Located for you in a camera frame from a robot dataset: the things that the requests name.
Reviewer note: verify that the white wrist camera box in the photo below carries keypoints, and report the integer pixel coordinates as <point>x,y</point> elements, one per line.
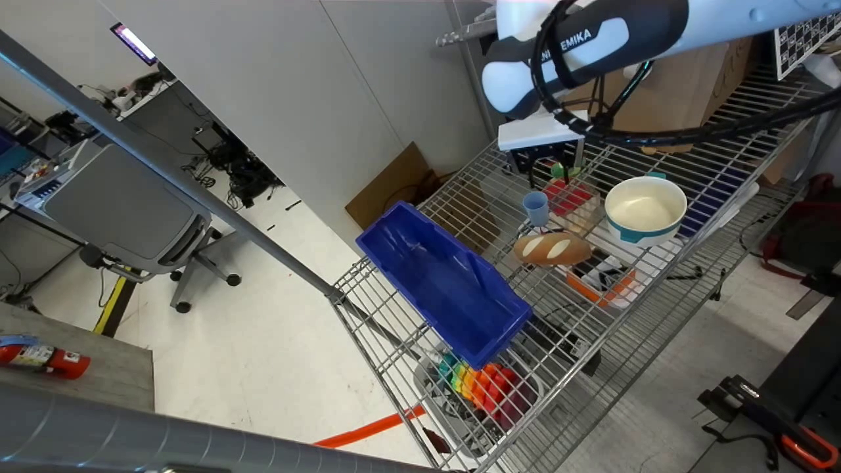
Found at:
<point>533,133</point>

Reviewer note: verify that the open flat cardboard box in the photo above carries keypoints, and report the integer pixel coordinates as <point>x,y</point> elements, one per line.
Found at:
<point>389,187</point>

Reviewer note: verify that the white mesh basket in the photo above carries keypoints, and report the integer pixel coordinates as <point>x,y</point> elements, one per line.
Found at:
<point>810,44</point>

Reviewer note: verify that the brown bread loaf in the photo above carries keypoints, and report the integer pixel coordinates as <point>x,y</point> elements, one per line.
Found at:
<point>553,247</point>

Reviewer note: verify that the orange white box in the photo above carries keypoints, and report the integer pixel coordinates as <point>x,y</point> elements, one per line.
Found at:
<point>604,280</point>

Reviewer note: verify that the yellow black floor strip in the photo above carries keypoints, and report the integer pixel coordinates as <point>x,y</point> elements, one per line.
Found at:
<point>114,306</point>

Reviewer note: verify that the dark red black backpack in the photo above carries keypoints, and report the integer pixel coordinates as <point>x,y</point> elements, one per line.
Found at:
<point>805,233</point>

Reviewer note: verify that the white bowl teal rim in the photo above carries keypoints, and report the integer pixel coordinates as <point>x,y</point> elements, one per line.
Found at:
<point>645,209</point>

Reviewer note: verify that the light blue cup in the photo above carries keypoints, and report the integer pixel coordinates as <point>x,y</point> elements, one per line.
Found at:
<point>536,209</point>

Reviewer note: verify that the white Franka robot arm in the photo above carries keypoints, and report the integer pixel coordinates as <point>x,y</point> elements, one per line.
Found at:
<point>700,23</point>

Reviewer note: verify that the orange black clamp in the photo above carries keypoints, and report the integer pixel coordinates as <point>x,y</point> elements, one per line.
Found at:
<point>743,397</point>

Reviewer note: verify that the brown cardboard sheet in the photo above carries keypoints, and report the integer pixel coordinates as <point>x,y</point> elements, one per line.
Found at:
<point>477,212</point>

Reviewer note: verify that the red block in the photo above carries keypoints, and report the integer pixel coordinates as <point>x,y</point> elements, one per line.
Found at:
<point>567,201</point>

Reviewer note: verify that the purple glowing light strip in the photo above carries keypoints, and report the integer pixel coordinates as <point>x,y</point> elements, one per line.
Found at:
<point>131,44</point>

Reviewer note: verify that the red fire extinguisher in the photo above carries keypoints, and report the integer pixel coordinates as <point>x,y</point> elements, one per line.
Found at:
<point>42,358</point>

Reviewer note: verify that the large brown cardboard box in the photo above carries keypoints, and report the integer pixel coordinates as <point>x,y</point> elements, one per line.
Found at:
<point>700,83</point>

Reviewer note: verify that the blue plastic bin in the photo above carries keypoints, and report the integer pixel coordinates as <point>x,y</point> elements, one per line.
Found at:
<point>446,284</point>

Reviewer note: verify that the small green object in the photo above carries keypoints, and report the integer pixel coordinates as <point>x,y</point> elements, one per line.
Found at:
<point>557,171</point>

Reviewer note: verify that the grey office chair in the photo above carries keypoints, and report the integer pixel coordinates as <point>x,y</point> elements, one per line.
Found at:
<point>122,212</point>

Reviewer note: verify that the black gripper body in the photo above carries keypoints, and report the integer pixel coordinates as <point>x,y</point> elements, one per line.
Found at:
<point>542,153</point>

